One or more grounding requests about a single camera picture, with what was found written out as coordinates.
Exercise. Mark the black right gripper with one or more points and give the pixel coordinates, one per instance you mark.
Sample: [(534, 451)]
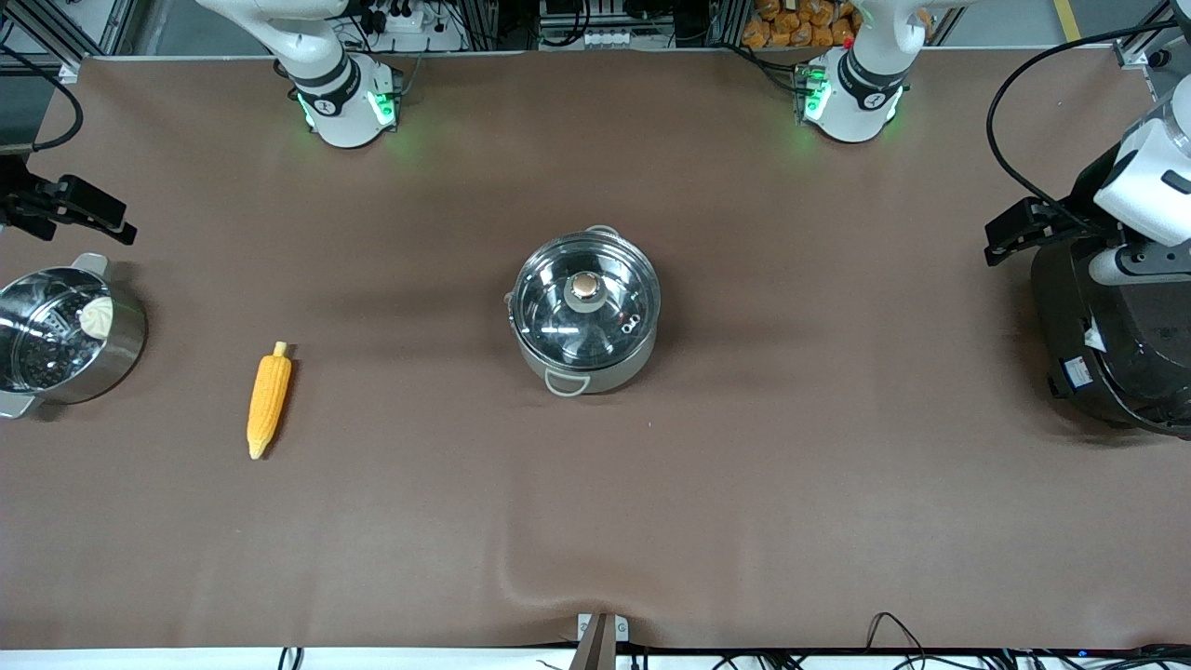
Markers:
[(20, 207)]

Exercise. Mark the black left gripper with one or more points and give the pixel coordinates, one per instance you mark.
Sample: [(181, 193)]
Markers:
[(1079, 210)]

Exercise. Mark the yellow corn cob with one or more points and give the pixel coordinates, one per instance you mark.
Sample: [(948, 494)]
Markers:
[(268, 395)]

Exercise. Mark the glass pot lid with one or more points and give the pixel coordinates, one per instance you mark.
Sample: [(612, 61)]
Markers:
[(558, 316)]

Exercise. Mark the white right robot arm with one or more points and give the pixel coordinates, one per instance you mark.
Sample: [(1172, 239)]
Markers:
[(340, 102)]

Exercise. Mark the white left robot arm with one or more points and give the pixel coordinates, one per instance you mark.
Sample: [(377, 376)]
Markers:
[(856, 102)]

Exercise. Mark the steel steamer pot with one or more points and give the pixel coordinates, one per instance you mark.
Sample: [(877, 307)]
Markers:
[(121, 354)]

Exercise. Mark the stainless steel cooking pot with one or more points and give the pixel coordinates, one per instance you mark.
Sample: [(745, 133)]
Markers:
[(628, 365)]

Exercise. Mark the white steamed bun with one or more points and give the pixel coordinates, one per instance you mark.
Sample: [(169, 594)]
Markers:
[(96, 318)]

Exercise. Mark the black rice cooker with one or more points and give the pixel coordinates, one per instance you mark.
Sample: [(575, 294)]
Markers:
[(1117, 372)]

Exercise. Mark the orange snack packets bag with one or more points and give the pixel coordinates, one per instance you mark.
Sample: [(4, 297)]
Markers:
[(800, 28)]

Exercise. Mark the white power strip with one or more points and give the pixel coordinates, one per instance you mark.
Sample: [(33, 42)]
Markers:
[(605, 39), (405, 20)]

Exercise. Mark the brown table mat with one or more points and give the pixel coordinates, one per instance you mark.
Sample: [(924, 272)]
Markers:
[(595, 521)]

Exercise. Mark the metal table clamp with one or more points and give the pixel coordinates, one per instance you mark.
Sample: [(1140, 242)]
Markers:
[(595, 637)]

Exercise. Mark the aluminium frame rail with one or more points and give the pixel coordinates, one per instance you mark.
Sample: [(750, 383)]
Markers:
[(1149, 51), (56, 37)]

